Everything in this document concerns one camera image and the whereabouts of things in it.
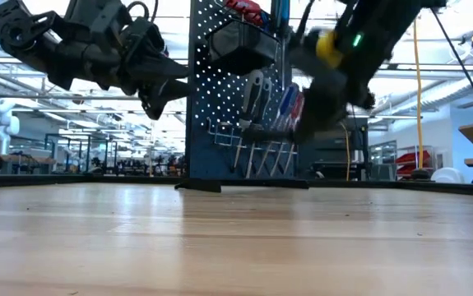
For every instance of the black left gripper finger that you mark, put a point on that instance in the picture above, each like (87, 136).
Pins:
(162, 67)
(162, 92)

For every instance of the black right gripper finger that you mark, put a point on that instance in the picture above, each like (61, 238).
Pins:
(269, 133)

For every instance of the black metal pegboard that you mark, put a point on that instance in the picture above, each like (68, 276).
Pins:
(207, 164)

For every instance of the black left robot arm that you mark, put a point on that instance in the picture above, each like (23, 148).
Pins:
(26, 37)

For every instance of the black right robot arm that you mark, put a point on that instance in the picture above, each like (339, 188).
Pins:
(384, 24)

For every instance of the black cabinet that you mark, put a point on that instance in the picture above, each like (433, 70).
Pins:
(335, 160)

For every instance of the black plastic pegboard bin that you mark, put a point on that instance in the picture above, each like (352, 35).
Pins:
(240, 49)

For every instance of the red storage bins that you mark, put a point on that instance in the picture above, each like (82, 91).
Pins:
(415, 158)

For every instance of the white round object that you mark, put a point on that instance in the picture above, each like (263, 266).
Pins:
(448, 176)

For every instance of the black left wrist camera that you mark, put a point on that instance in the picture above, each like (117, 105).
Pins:
(96, 14)

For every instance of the short chrome hook rail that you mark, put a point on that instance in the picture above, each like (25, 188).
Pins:
(219, 133)

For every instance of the black table frame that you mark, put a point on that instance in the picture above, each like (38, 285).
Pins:
(34, 180)

